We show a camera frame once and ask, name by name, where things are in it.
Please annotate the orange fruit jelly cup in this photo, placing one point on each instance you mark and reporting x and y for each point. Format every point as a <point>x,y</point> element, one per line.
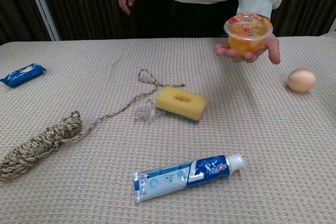
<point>248,33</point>

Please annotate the blue wrapped packet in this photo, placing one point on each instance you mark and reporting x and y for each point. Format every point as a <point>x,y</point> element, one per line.
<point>22,74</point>

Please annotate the brown egg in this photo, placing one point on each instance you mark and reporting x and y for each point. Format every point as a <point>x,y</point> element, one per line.
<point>301,80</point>

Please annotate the beige checked tablecloth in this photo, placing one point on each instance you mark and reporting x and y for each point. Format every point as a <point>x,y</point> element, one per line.
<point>262,142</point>

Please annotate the yellow green sponge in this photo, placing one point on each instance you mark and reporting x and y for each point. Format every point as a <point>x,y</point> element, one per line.
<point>181,103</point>

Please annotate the white furniture edge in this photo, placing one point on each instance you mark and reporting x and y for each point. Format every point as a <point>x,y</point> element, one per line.
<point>330,28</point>

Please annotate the black trousers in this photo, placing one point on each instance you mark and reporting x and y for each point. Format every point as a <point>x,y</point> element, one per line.
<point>183,19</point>

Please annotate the blue white toothpaste tube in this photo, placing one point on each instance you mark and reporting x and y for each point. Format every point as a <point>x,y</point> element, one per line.
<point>183,178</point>

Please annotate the white metal frame pole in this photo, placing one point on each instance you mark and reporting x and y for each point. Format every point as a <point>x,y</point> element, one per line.
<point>43,9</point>

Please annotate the dark brown curtain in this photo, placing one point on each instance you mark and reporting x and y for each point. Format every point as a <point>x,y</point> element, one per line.
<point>86,3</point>

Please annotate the person left hand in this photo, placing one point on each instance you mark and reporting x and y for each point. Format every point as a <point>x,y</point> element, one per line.
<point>273,48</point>

